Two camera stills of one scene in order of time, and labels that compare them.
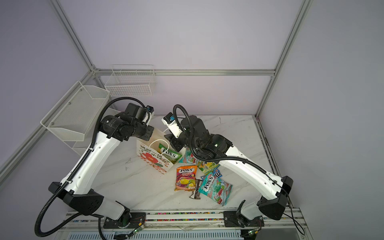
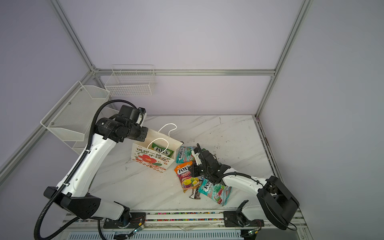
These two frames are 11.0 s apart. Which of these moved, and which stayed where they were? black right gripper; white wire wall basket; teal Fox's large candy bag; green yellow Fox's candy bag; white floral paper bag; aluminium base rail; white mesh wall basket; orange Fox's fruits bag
Moved: white floral paper bag; black right gripper; green yellow Fox's candy bag; orange Fox's fruits bag
Stayed: white wire wall basket; teal Fox's large candy bag; white mesh wall basket; aluminium base rail
